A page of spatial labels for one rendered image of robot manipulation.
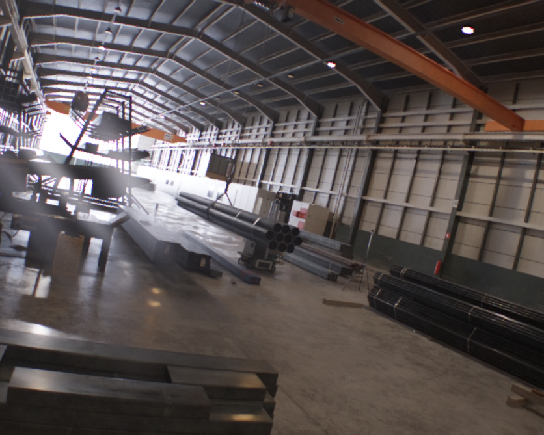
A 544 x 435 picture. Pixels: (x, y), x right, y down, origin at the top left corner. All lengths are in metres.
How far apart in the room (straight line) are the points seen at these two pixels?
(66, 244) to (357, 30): 8.36
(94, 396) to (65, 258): 4.29
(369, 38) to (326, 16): 1.35
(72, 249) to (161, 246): 2.59
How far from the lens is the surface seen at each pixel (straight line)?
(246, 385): 3.03
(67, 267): 6.68
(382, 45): 11.95
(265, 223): 6.89
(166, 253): 8.77
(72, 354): 3.01
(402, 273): 10.00
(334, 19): 11.18
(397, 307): 9.14
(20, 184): 8.83
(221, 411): 2.84
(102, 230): 7.25
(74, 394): 2.54
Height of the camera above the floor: 1.71
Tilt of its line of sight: 2 degrees down
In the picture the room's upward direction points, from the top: 14 degrees clockwise
